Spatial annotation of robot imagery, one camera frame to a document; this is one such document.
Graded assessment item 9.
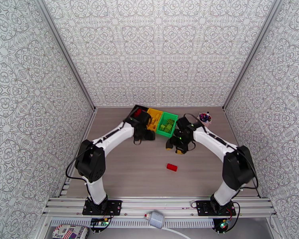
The green plastic bin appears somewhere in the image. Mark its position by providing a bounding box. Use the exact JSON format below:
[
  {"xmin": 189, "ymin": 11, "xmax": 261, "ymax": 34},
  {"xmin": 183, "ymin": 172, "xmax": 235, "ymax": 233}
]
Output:
[{"xmin": 156, "ymin": 111, "xmax": 179, "ymax": 138}]

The black plastic bin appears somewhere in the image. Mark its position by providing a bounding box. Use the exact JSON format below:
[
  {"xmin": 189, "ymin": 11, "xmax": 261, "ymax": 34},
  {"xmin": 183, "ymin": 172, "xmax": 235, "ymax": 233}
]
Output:
[{"xmin": 128, "ymin": 104, "xmax": 150, "ymax": 123}]

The yellow plastic bin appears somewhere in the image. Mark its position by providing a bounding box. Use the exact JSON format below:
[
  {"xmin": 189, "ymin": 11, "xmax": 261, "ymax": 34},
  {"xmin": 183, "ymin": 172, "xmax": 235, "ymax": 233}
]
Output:
[{"xmin": 146, "ymin": 108, "xmax": 163, "ymax": 133}]

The pink pen cup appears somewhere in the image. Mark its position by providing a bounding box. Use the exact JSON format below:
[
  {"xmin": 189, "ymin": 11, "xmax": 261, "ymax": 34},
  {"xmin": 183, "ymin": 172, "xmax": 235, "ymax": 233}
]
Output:
[{"xmin": 198, "ymin": 112, "xmax": 212, "ymax": 127}]

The white power adapter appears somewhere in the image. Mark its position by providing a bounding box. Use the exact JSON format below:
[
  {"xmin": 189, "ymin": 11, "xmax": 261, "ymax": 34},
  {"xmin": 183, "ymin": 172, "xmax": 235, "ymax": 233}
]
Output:
[{"xmin": 144, "ymin": 211, "xmax": 165, "ymax": 229}]

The circuit board with green light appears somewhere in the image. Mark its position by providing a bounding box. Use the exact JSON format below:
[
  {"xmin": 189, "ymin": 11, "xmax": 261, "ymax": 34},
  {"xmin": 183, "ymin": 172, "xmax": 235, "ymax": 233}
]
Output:
[{"xmin": 218, "ymin": 220, "xmax": 231, "ymax": 231}]

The circuit board with yellow plug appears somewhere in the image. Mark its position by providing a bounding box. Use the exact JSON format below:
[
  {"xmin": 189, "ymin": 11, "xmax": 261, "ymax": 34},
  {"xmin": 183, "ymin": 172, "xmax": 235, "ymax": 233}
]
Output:
[{"xmin": 90, "ymin": 217, "xmax": 109, "ymax": 228}]

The flag print pouch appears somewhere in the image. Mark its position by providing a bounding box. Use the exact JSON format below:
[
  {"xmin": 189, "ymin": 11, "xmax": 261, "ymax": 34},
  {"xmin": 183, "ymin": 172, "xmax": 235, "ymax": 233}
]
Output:
[{"xmin": 51, "ymin": 224, "xmax": 89, "ymax": 239}]

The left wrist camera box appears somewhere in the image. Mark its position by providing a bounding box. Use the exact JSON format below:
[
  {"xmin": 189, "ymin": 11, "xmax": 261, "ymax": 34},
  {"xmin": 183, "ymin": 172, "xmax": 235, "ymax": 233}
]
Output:
[{"xmin": 138, "ymin": 113, "xmax": 152, "ymax": 127}]

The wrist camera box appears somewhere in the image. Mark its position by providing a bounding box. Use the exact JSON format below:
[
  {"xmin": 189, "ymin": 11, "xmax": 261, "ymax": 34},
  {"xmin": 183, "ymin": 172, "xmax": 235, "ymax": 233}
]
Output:
[
  {"xmin": 176, "ymin": 117, "xmax": 191, "ymax": 132},
  {"xmin": 138, "ymin": 113, "xmax": 152, "ymax": 127}
]

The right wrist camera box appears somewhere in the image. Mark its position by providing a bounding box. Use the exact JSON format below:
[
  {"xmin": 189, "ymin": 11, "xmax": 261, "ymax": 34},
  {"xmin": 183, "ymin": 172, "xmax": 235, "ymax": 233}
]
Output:
[{"xmin": 176, "ymin": 117, "xmax": 191, "ymax": 132}]

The aluminium side rail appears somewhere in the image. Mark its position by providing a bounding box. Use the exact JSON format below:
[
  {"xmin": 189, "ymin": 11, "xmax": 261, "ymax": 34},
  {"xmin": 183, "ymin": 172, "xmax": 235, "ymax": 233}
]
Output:
[{"xmin": 59, "ymin": 109, "xmax": 98, "ymax": 197}]

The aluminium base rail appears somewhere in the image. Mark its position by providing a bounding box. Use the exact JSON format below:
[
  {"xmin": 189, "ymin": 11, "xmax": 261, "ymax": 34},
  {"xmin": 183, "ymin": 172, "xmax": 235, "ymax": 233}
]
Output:
[{"xmin": 42, "ymin": 197, "xmax": 276, "ymax": 217}]

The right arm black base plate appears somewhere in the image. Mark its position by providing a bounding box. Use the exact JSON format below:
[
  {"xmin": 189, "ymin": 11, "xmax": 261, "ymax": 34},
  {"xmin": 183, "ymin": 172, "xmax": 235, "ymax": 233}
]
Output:
[{"xmin": 196, "ymin": 200, "xmax": 236, "ymax": 217}]

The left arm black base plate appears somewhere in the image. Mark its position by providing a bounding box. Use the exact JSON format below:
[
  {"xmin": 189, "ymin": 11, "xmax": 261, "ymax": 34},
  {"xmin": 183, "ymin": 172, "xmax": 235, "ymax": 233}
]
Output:
[{"xmin": 82, "ymin": 200, "xmax": 123, "ymax": 216}]

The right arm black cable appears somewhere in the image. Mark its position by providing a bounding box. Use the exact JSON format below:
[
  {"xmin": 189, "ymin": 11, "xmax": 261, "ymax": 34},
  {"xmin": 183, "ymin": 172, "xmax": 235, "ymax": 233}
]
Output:
[{"xmin": 184, "ymin": 113, "xmax": 260, "ymax": 190}]

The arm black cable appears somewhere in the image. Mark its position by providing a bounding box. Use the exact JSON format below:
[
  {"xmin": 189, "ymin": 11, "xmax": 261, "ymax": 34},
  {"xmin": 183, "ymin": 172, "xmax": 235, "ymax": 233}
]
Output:
[
  {"xmin": 184, "ymin": 113, "xmax": 260, "ymax": 190},
  {"xmin": 65, "ymin": 145, "xmax": 91, "ymax": 182}
]

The white adapter cable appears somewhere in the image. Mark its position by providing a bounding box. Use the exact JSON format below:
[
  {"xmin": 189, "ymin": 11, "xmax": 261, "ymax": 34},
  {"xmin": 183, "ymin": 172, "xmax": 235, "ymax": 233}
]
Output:
[{"xmin": 162, "ymin": 226, "xmax": 191, "ymax": 239}]

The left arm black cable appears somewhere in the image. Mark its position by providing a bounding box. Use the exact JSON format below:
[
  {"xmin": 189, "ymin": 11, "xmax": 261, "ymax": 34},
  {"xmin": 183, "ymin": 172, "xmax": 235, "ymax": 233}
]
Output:
[{"xmin": 65, "ymin": 145, "xmax": 91, "ymax": 182}]

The white slotted cable duct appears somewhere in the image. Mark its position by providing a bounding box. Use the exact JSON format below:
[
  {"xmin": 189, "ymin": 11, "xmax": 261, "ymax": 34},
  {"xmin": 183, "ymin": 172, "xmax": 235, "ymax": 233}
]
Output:
[{"xmin": 51, "ymin": 219, "xmax": 215, "ymax": 228}]

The aluminium corner post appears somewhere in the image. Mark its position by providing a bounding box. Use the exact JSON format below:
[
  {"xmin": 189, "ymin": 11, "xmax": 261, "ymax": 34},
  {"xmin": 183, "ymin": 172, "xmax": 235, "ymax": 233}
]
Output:
[
  {"xmin": 33, "ymin": 0, "xmax": 97, "ymax": 111},
  {"xmin": 222, "ymin": 0, "xmax": 283, "ymax": 111}
]

